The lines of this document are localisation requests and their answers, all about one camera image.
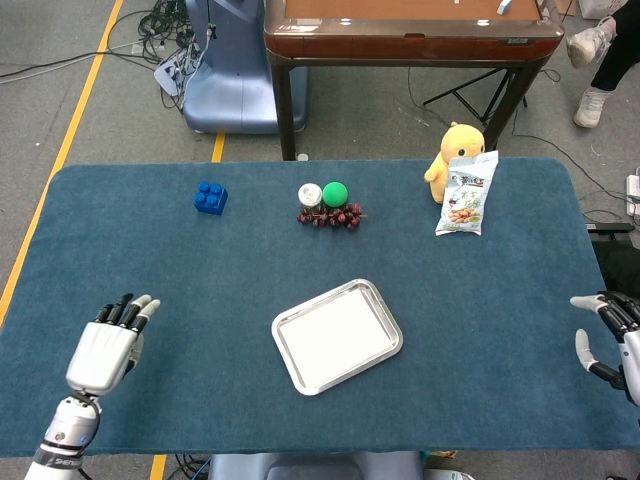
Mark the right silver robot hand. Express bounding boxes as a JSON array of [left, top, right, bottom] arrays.
[[569, 290, 640, 406]]

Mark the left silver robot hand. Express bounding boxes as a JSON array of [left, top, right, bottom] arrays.
[[65, 293, 162, 397]]

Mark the white paper napkin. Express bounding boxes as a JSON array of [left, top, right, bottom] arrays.
[[278, 289, 389, 389]]

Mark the silver metal tray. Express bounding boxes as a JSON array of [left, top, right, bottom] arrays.
[[271, 278, 404, 397]]

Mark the black equipment beside table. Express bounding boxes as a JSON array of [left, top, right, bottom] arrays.
[[587, 222, 640, 296]]

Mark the blue table cloth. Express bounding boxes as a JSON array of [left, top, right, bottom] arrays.
[[0, 157, 640, 457]]

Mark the blue toy building block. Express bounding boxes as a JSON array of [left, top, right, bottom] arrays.
[[193, 180, 230, 217]]

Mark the white peanut snack bag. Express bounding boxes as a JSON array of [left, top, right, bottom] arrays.
[[434, 149, 500, 237]]

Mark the blue-grey robot torso base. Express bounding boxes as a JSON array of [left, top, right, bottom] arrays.
[[207, 452, 426, 480]]

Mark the white sneaker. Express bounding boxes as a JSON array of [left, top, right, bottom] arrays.
[[573, 87, 614, 129], [566, 16, 617, 70]]

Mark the bunch of red grapes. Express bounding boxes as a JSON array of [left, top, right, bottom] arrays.
[[296, 202, 369, 231]]

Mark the yellow plush duck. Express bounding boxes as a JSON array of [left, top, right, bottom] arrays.
[[424, 121, 486, 205]]

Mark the green ball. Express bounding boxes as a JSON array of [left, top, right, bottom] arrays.
[[322, 181, 350, 209]]

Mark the white multi-plug socket board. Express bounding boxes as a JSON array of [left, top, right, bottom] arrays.
[[153, 48, 201, 96]]

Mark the person in black trousers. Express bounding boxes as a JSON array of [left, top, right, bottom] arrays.
[[589, 0, 640, 94]]

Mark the black folding stand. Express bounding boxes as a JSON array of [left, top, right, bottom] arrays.
[[422, 67, 529, 129]]

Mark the brown mahjong table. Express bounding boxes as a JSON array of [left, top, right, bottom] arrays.
[[263, 0, 565, 161]]

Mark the long thin floor cable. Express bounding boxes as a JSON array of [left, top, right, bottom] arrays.
[[0, 39, 151, 84]]

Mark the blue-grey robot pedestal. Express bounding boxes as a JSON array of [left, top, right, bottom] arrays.
[[182, 0, 309, 135]]

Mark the black cable bundle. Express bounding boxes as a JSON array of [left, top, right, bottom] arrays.
[[137, 0, 211, 111]]

